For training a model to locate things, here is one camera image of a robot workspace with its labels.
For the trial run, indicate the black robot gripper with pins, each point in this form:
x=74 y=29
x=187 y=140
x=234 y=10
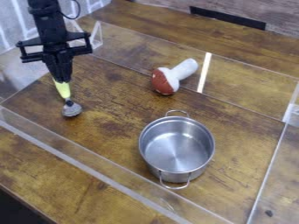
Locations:
x=55 y=38

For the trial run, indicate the green handled metal spoon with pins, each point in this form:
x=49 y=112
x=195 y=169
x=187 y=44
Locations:
x=71 y=108

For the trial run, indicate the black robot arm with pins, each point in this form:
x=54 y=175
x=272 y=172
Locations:
x=42 y=8

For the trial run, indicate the red white toy mushroom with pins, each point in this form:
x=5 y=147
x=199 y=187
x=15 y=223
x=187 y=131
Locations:
x=166 y=79

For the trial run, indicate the stainless steel pot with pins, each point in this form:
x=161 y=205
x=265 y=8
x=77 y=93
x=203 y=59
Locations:
x=177 y=146

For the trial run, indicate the clear acrylic barrier wall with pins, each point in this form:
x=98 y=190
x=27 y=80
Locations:
x=75 y=168

